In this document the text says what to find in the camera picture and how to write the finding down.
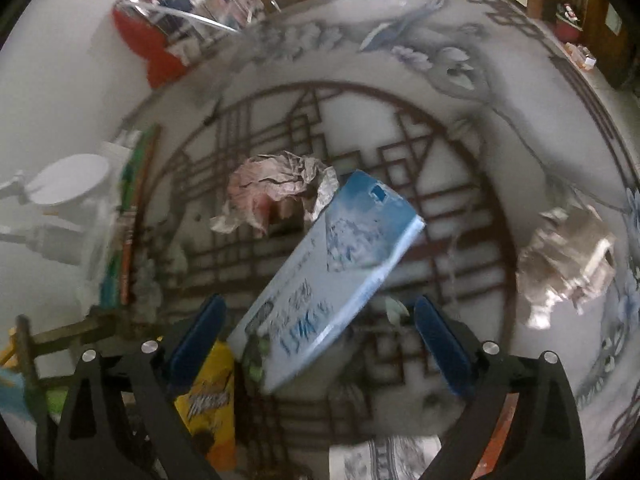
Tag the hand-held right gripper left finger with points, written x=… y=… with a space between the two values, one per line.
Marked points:
x=195 y=345

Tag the green book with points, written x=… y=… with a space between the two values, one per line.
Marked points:
x=132 y=210

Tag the black pen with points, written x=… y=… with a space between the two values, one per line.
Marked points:
x=214 y=112

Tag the red bucket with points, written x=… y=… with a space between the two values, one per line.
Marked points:
x=569 y=25

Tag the blue tissue packet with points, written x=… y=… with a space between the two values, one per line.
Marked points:
x=330 y=270

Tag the low television cabinet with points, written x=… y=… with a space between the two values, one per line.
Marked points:
x=542 y=2

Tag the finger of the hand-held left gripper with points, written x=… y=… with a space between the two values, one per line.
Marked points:
x=27 y=355
x=75 y=337

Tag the white crumpled paper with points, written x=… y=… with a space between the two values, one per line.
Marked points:
x=565 y=265

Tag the pinkish crumpled paper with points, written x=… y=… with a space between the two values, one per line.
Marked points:
x=272 y=185

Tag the yellow snack bag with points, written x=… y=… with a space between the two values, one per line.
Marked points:
x=210 y=405

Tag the red cloth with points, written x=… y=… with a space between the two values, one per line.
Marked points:
x=150 y=45

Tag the small cardboard box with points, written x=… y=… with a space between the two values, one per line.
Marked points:
x=581 y=56

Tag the white desk lamp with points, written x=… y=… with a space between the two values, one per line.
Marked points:
x=65 y=185

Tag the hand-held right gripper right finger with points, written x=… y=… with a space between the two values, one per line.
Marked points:
x=442 y=350

